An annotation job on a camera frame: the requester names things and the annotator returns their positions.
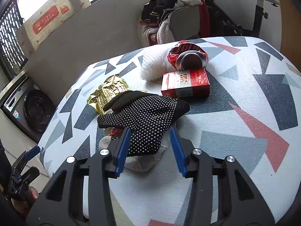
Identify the black garment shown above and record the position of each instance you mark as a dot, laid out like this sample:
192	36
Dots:
160	3

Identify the crushed red drink can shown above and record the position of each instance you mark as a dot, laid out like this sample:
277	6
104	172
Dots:
188	56

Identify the gold foil wrapper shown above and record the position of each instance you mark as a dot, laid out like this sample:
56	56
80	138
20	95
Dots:
105	94

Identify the red cigarette pack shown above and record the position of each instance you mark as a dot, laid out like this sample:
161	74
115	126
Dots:
185	82

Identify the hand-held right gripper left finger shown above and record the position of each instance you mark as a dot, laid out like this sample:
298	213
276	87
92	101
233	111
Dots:
123	148

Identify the beige chair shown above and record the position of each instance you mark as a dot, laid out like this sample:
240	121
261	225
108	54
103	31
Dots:
185	21

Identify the cardboard box with red print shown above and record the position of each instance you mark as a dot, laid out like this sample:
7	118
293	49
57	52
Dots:
51	16

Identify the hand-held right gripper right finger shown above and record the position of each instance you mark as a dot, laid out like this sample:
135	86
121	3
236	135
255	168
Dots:
177	148

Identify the black glove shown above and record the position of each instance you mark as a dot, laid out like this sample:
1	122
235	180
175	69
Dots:
145	120

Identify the red garment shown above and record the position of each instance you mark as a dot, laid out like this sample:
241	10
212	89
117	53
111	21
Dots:
204	18

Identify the washing machine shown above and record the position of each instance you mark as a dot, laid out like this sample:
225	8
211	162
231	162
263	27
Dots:
28	108

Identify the window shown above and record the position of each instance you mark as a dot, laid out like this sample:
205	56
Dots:
11	35

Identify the white foam fruit net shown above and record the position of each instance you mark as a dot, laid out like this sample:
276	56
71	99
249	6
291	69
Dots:
152	63

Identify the white plastic bag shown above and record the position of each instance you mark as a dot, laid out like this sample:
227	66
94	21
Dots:
143	163

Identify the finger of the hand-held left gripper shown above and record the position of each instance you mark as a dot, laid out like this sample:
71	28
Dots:
33	150
31	173

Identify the black exercise bike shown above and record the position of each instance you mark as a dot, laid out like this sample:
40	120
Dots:
247	11

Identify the person's left hand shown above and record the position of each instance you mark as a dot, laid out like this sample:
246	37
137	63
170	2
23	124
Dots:
34	194

